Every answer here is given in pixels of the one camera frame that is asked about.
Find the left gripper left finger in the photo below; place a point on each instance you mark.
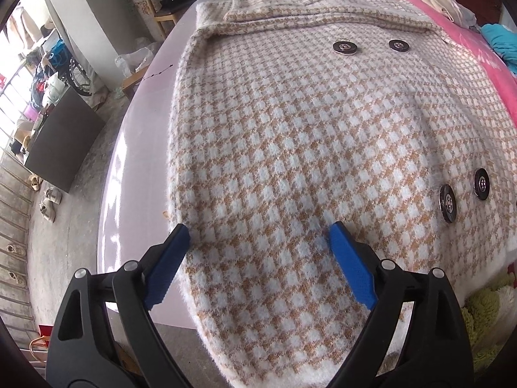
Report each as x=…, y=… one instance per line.
x=82, y=350

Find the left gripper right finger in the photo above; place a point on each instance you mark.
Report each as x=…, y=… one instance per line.
x=436, y=351

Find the beige white houndstooth coat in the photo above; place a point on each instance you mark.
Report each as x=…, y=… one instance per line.
x=449, y=121

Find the green fuzzy sleeve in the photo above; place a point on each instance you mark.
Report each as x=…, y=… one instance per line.
x=490, y=317

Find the lilac printed bed sheet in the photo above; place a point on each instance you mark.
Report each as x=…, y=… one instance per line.
x=137, y=177

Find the black coat button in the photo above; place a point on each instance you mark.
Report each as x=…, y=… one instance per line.
x=447, y=203
x=345, y=47
x=399, y=45
x=481, y=184

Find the dark grey cabinet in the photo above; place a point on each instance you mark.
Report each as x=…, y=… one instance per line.
x=61, y=144

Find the small wooden stool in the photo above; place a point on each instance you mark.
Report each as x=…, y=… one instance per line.
x=130, y=84

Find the clear plastic bag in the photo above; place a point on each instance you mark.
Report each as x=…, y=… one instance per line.
x=132, y=63

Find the blue bicycle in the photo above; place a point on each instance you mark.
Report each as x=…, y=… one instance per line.
x=59, y=60

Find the pink floral blanket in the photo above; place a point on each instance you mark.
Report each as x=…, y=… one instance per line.
x=497, y=71

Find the teal pillow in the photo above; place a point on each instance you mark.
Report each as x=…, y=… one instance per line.
x=503, y=42

